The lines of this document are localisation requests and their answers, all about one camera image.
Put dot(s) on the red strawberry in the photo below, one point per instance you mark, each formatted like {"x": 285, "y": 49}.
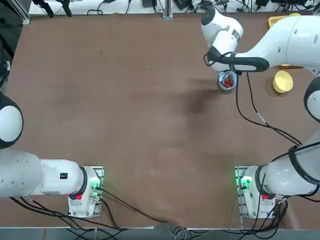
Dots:
{"x": 225, "y": 81}
{"x": 228, "y": 85}
{"x": 231, "y": 81}

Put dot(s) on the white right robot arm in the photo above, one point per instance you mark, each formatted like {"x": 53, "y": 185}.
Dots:
{"x": 300, "y": 37}

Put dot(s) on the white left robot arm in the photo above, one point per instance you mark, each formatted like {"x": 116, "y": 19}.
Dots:
{"x": 50, "y": 177}

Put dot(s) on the light blue bowl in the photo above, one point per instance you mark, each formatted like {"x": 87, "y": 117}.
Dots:
{"x": 221, "y": 83}

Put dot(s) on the yellow bowl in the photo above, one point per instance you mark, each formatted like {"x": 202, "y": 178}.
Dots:
{"x": 282, "y": 82}

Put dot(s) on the yellow tray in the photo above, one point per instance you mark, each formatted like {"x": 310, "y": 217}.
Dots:
{"x": 273, "y": 20}

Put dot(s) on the aluminium frame rail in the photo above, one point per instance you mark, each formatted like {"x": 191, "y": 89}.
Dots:
{"x": 26, "y": 12}

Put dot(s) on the aluminium camera post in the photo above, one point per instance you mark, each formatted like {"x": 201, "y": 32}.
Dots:
{"x": 168, "y": 7}

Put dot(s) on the white post foot bracket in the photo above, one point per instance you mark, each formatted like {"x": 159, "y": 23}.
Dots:
{"x": 168, "y": 17}

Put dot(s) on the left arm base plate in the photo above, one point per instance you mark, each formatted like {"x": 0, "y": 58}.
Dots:
{"x": 100, "y": 175}

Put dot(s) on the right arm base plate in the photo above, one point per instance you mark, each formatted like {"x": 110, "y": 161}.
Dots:
{"x": 240, "y": 175}

